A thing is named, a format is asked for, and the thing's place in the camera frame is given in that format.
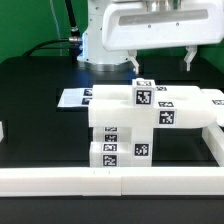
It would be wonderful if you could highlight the white tagged cube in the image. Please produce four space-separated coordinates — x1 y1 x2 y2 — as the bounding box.
132 78 155 106

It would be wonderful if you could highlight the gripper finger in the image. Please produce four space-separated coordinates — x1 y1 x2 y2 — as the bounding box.
184 45 197 72
128 50 139 74

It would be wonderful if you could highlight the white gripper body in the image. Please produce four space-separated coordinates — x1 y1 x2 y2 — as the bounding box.
102 0 224 51

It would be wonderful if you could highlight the black cable with connector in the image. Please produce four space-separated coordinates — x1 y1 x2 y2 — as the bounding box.
22 0 84 64

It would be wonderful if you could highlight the white base tag plate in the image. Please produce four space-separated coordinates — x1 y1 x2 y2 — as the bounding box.
57 88 92 108

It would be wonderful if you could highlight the white chair seat part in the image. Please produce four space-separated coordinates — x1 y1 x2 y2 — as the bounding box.
127 128 153 167

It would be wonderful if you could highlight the white front obstacle bar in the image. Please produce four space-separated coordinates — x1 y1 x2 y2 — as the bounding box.
0 167 224 197

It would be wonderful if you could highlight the white chair back frame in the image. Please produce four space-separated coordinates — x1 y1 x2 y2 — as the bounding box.
88 85 224 129

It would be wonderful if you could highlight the white right obstacle bar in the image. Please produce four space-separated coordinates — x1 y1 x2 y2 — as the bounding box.
202 124 224 167

